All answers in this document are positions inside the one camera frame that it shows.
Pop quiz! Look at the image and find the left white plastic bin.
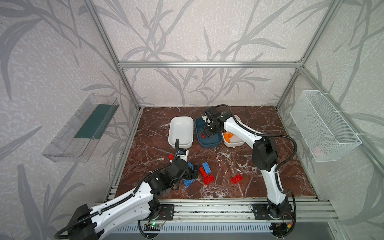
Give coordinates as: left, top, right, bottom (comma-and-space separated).
168, 116, 194, 149

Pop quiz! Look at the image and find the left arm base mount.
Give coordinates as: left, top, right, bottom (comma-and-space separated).
150, 204, 175, 221

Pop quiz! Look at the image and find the clear wall shelf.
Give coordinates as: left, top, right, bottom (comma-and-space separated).
42, 94, 120, 163

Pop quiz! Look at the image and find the blue brick upside down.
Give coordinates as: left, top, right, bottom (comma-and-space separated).
183, 180, 195, 188

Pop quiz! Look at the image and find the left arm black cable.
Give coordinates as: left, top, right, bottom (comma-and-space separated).
53, 137, 181, 240

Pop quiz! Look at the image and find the right white plastic bin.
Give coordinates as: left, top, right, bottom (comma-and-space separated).
222, 133, 245, 148

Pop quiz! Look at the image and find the white plastic bin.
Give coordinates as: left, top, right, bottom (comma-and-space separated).
222, 133, 245, 148
168, 116, 194, 149

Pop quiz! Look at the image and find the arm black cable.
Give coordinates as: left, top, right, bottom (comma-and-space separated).
53, 137, 181, 240
214, 104, 298, 193

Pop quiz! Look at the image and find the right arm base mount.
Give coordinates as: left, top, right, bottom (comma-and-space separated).
251, 203, 295, 221

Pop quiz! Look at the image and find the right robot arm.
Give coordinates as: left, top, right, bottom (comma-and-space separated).
202, 105, 290, 219

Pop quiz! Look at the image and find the white wire basket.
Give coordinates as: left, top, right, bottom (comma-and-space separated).
290, 90, 362, 163

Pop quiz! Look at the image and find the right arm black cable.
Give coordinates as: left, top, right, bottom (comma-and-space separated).
214, 104, 298, 193

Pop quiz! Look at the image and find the teal plastic bin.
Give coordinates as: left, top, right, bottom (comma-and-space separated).
195, 117, 223, 149

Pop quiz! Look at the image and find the green circuit board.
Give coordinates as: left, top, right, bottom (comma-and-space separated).
143, 223, 162, 232

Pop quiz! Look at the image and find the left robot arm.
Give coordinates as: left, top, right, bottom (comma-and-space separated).
54, 157, 200, 240

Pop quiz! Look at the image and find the blue brick on red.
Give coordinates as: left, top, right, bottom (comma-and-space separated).
202, 162, 212, 175

